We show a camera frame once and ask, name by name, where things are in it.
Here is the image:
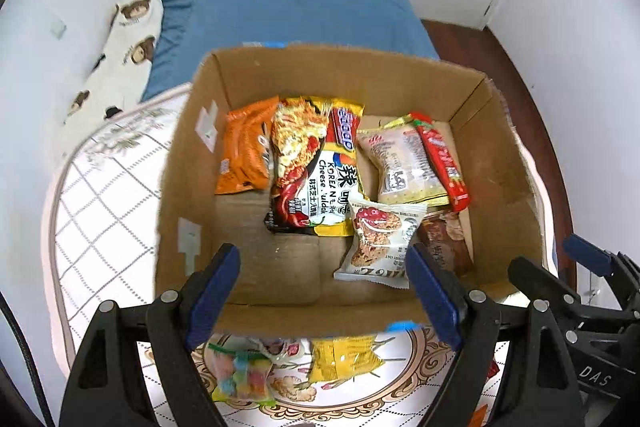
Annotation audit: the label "beige cracker packet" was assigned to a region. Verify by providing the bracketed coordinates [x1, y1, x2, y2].
[357, 116, 449, 207]

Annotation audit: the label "blue bed blanket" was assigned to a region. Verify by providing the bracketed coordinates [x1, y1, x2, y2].
[142, 0, 438, 100]

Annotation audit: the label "white patterned round mat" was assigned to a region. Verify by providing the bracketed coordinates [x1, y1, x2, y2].
[41, 81, 559, 427]

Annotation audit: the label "cardboard box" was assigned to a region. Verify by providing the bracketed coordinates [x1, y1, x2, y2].
[155, 46, 548, 338]

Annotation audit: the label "white cookie packet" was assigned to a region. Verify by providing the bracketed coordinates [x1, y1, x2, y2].
[333, 193, 427, 289]

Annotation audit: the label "Korean cheese noodle packet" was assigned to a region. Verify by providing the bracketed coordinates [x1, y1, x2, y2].
[265, 96, 363, 237]

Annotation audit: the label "yellow snack packet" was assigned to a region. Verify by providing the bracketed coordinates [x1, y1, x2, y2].
[308, 336, 384, 383]

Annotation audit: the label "colourful candy bag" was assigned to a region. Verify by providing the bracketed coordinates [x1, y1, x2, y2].
[205, 343, 274, 405]

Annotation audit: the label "brown pastry packet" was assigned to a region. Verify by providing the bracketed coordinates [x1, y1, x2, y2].
[418, 210, 474, 277]

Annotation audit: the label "long red snack packet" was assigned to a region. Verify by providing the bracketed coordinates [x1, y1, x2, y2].
[409, 112, 471, 211]

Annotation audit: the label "orange snack packet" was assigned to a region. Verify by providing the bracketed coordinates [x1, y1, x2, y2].
[216, 96, 280, 195]

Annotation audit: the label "bear print pillow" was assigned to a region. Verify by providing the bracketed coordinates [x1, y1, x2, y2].
[64, 0, 164, 129]

